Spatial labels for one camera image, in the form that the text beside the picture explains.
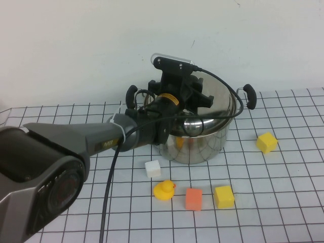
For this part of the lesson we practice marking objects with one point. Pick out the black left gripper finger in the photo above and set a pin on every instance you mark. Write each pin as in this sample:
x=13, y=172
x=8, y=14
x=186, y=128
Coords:
x=200, y=100
x=154, y=86

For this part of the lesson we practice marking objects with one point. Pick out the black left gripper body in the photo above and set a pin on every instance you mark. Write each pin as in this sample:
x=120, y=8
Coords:
x=174, y=83

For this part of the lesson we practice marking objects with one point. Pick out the steel lid with black knob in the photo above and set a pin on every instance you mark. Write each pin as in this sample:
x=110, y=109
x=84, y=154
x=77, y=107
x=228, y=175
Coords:
x=217, y=106

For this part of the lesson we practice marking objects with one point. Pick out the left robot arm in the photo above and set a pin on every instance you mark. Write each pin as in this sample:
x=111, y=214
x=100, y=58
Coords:
x=63, y=141

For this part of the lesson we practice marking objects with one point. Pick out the white zip tie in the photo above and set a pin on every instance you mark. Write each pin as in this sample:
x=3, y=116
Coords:
x=119, y=126

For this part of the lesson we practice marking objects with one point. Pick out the yellow cube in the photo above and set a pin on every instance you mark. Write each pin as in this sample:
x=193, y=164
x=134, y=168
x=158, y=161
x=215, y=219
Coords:
x=224, y=197
x=266, y=143

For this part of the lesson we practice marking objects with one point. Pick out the white cube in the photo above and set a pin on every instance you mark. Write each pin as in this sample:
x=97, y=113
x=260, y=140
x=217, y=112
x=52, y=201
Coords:
x=153, y=169

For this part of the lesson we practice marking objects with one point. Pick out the yellow rubber duck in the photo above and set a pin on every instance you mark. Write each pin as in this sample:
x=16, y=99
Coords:
x=164, y=193

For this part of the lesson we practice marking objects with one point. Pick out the orange block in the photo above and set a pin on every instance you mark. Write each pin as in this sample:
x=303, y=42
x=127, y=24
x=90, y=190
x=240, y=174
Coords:
x=194, y=200

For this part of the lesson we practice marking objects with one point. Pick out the white black-grid tablecloth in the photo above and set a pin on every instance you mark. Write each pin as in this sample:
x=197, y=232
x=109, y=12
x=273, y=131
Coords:
x=278, y=182

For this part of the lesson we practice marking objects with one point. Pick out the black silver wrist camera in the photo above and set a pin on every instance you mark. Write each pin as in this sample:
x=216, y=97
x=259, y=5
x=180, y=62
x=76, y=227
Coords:
x=172, y=63

